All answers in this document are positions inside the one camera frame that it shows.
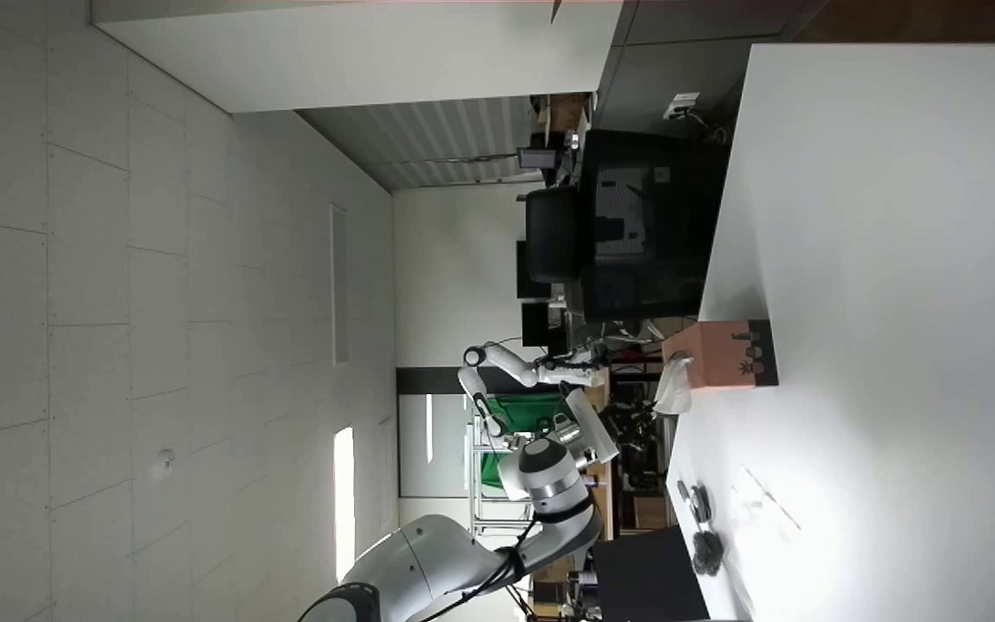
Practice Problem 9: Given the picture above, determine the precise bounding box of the white cabinet block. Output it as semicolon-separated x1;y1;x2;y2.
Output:
89;0;627;118

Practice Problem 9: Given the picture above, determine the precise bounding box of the white metal frame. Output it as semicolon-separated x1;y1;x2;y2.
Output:
461;389;524;534

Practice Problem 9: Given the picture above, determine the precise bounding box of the brown cardboard box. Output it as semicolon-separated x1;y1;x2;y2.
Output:
533;94;595;137

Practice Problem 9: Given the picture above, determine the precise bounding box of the black computer monitor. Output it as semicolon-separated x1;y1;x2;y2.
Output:
513;126;737;323

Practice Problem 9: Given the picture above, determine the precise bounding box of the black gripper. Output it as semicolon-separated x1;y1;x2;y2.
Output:
601;398;678;476

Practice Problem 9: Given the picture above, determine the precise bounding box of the bright ceiling light panel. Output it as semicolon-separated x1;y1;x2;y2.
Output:
330;422;359;563

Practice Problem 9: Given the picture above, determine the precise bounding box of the black case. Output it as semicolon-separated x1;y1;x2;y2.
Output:
589;531;710;622

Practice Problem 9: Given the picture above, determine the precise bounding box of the pale round ceiling detector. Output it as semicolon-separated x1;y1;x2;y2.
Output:
147;447;182;483

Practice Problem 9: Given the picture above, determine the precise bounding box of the grey corrugated panel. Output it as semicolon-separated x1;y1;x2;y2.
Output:
297;94;547;193

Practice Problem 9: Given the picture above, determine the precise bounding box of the orange tissue box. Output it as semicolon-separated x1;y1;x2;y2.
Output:
658;319;784;389

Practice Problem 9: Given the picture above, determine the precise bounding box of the small white box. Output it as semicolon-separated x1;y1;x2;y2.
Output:
658;91;705;123

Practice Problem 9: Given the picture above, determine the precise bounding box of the wooden shelf rack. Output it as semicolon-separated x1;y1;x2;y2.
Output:
583;323;687;544

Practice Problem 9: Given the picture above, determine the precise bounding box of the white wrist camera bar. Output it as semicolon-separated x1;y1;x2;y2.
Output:
564;387;621;466

